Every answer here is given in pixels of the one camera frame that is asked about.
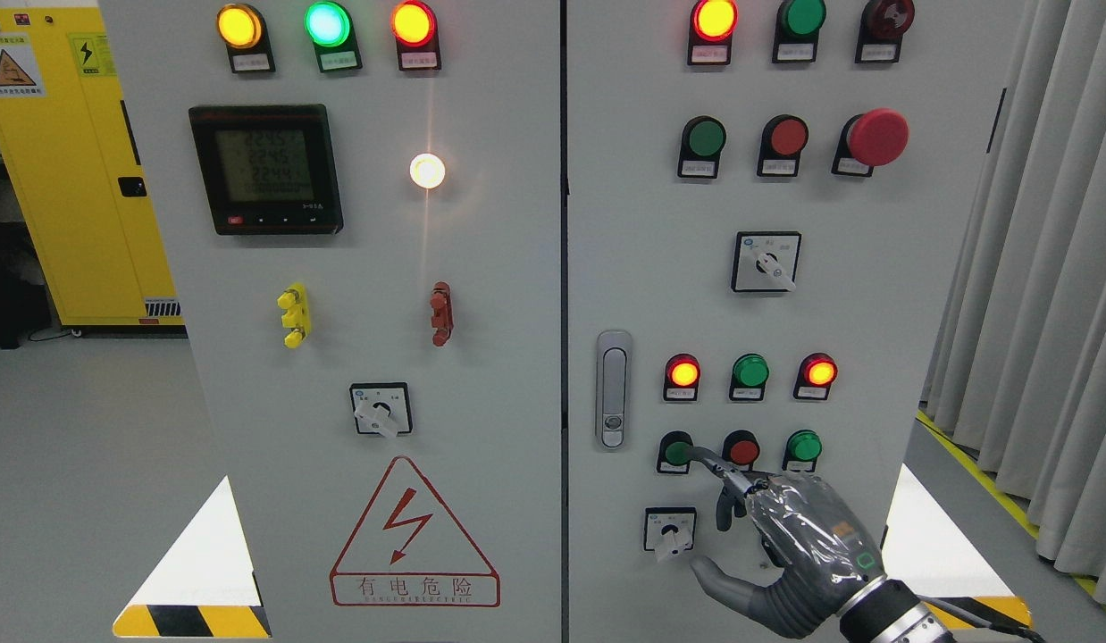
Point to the yellow terminal connector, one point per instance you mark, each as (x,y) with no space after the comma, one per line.
(296,316)

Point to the grey curtain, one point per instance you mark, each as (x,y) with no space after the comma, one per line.
(1019,371)

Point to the yellow safety storage cabinet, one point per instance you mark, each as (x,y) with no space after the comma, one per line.
(68,146)

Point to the lower left red indicator lamp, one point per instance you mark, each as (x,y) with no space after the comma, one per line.
(681,379)

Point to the yellow indicator lamp top left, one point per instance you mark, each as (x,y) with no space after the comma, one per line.
(246,38)

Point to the grey electrical control cabinet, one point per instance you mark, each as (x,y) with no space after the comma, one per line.
(561,217)

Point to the silver cabinet door handle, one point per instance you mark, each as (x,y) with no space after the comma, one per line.
(612,354)

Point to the white striped base panel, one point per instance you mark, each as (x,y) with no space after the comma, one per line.
(926,549)
(203,588)

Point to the lower red push button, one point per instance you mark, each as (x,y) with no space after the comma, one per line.
(741,448)

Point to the red indicator lamp top left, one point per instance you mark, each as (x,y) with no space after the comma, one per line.
(416,33)

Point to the upper right selector switch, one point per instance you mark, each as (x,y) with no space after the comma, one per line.
(765,262)

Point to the green push button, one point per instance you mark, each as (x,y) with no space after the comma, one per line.
(703,139)
(802,451)

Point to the lower right green push button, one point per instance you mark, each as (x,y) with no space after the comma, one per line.
(802,451)

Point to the dark red buzzer lamp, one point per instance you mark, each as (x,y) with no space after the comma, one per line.
(882,26)

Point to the white lit indicator lamp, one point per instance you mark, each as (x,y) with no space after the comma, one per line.
(427,170)

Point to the upper red push button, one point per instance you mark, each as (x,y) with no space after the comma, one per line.
(781,144)

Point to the red high voltage warning sticker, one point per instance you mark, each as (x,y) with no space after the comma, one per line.
(408,549)

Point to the green indicator lamp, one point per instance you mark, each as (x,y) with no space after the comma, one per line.
(331,30)
(748,381)
(796,32)

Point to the lower middle green indicator lamp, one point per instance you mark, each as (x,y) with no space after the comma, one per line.
(748,381)

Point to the red terminal connector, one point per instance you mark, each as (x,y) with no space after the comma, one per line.
(442,320)

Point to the black digital power meter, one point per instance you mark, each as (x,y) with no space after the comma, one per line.
(268,169)

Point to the right white striped base panel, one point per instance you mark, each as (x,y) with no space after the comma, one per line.
(926,549)

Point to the red indicator lamp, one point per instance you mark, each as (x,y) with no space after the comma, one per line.
(711,28)
(681,379)
(416,33)
(815,377)

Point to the lower left selector switch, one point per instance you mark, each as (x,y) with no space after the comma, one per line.
(668,531)

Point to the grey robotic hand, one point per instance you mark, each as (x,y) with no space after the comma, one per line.
(828,556)

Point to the red push button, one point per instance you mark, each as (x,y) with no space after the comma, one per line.
(781,144)
(741,448)

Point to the red emergency stop mushroom button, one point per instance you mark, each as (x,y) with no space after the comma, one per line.
(870,140)

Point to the lower right red indicator lamp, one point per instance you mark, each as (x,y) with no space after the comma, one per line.
(815,377)

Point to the green indicator lamp top left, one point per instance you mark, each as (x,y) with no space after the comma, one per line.
(331,30)

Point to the green start button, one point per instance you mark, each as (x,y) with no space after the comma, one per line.
(672,453)

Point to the left white striped base panel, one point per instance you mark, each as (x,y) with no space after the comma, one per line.
(203,588)

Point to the left door selector switch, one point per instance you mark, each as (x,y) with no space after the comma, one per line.
(381,409)

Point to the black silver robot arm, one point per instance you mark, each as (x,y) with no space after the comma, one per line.
(887,611)

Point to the red indicator lamp top right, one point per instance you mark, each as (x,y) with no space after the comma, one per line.
(711,28)

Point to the green indicator lamp top right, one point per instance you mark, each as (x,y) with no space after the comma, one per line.
(796,32)

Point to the upper green push button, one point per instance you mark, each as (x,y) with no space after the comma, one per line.
(703,139)

